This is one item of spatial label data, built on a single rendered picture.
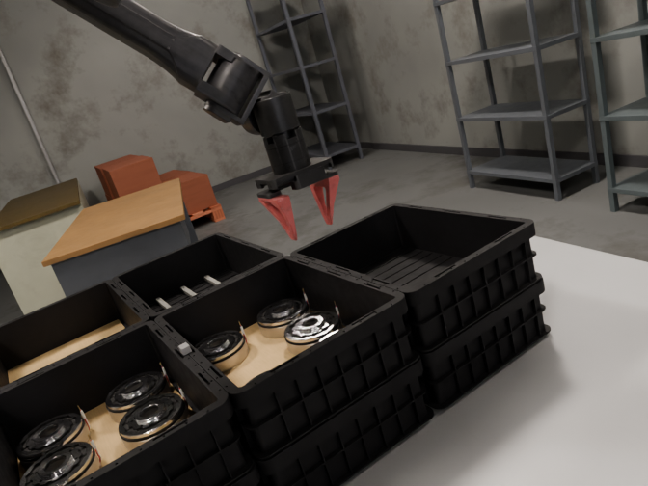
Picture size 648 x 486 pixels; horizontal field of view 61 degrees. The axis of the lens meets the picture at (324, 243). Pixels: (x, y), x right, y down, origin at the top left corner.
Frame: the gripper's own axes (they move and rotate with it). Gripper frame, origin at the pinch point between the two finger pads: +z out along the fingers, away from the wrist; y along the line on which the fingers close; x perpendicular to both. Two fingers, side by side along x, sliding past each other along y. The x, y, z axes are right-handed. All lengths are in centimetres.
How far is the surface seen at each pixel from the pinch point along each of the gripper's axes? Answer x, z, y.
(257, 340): -22.0, 22.7, 7.4
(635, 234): -94, 103, -220
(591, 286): 2, 36, -56
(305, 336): -9.2, 20.1, 2.9
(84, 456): -9.6, 20.4, 40.8
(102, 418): -23.5, 22.8, 37.0
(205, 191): -481, 60, -125
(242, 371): -14.2, 22.9, 14.0
